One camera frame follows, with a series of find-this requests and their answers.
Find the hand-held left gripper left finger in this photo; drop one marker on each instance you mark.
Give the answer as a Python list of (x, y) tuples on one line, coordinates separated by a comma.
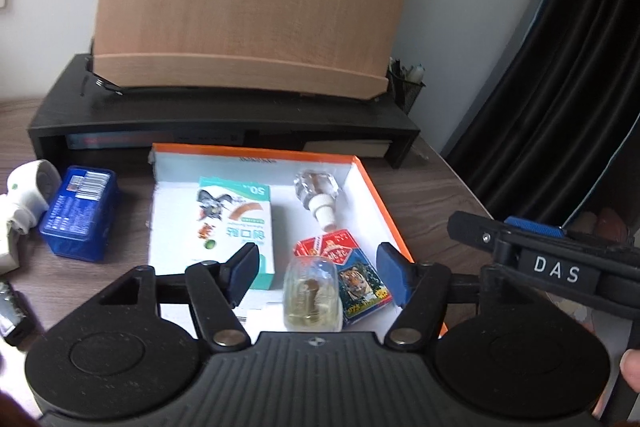
[(245, 268)]

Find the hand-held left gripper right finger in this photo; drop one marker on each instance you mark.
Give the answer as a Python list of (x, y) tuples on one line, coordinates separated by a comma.
[(392, 272)]

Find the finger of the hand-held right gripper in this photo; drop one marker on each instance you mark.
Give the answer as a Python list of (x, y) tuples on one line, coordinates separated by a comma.
[(535, 227)]

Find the red blue playing card box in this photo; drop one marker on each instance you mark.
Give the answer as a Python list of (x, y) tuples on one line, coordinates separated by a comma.
[(360, 277)]

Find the teal cartoon bandage box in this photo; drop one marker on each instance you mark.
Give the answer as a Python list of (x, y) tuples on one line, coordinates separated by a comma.
[(235, 217)]

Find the white mosquito heater with bottle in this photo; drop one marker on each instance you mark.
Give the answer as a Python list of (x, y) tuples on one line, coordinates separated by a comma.
[(312, 292)]

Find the white box orange edge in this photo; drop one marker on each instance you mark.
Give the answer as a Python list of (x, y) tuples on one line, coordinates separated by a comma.
[(175, 217)]

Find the clear bottle white cap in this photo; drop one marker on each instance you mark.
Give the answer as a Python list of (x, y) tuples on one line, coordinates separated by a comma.
[(315, 189)]

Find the white plug-in device green button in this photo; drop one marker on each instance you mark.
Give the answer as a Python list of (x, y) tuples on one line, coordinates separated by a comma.
[(35, 187)]

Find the person's right hand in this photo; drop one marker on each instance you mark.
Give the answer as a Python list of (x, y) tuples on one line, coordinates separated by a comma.
[(631, 369)]

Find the black curtain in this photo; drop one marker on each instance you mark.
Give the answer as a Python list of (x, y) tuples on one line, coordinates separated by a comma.
[(550, 82)]

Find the grey flat device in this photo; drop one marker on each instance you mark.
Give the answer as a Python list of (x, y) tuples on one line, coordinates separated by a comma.
[(150, 140)]

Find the black desk riser stand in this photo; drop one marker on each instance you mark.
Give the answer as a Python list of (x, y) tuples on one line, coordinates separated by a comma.
[(200, 107)]

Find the blue rectangular box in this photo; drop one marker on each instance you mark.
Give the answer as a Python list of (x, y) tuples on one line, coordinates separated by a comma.
[(75, 217)]

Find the black mesh pen holder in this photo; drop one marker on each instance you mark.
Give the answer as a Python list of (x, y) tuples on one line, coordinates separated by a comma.
[(407, 92)]

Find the white rectangular box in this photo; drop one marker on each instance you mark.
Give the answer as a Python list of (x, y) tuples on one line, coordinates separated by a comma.
[(9, 252)]

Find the black power adapter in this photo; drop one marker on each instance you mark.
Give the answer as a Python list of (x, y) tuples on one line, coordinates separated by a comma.
[(12, 317)]

